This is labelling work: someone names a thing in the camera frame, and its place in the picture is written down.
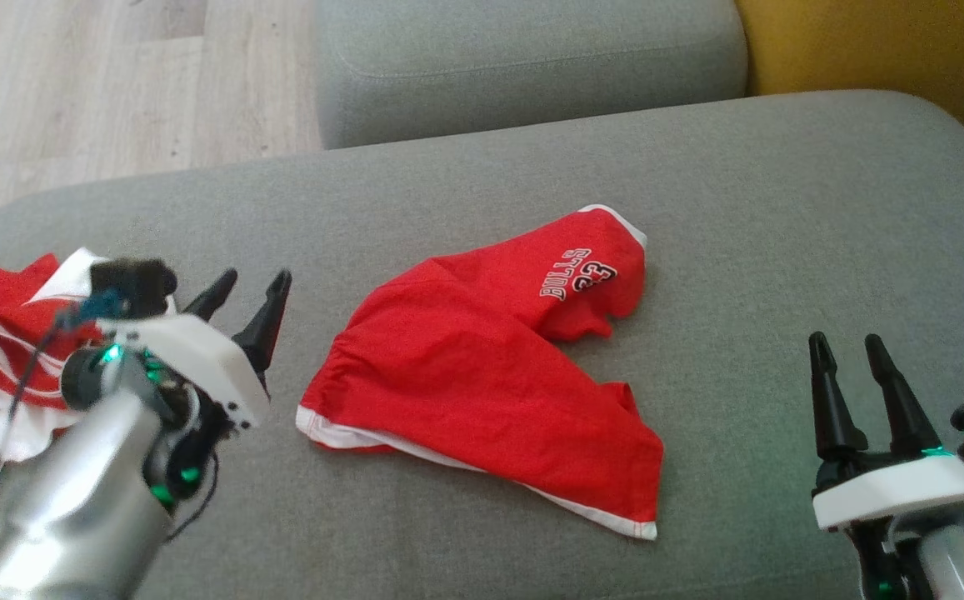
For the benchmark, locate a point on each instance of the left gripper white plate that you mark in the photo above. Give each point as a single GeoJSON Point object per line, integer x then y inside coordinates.
{"type": "Point", "coordinates": [198, 367]}

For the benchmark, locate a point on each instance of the red Bulls print shorts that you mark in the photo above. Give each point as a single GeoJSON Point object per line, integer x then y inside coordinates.
{"type": "Point", "coordinates": [465, 375]}

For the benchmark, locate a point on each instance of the large grey sofa seat cushion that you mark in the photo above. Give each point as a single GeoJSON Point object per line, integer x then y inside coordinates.
{"type": "Point", "coordinates": [740, 292]}

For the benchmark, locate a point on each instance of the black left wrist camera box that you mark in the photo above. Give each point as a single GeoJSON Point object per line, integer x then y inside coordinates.
{"type": "Point", "coordinates": [132, 283]}

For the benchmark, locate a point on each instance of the small grey sofa seat cushion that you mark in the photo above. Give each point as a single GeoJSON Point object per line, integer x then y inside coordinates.
{"type": "Point", "coordinates": [531, 67]}

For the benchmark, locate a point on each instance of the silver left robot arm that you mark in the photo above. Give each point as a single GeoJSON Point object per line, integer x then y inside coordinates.
{"type": "Point", "coordinates": [73, 517]}

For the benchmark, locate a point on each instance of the yellow sofa back cushion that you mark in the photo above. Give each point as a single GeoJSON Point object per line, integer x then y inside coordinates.
{"type": "Point", "coordinates": [865, 42]}

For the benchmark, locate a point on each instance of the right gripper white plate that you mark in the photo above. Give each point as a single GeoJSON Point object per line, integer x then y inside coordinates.
{"type": "Point", "coordinates": [890, 492]}

